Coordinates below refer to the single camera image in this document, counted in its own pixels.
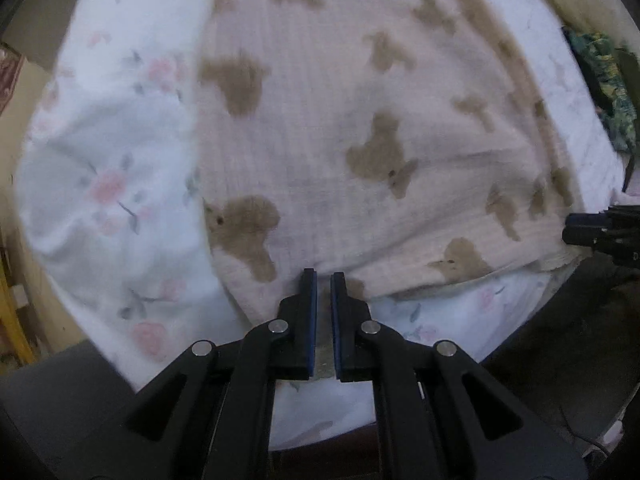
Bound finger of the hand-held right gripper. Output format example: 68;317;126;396
562;205;640;267

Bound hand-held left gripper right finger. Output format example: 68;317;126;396
330;272;526;480

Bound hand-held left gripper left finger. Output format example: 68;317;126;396
122;268;318;480

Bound pink bear-print pants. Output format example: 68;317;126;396
192;0;588;326

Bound green patterned cloth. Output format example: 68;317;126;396
564;27;640;153

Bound white floral blanket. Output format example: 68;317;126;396
14;0;628;451

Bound yellow wooden furniture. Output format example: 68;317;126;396
0;240;38;368

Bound white cable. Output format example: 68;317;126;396
557;402;626;458

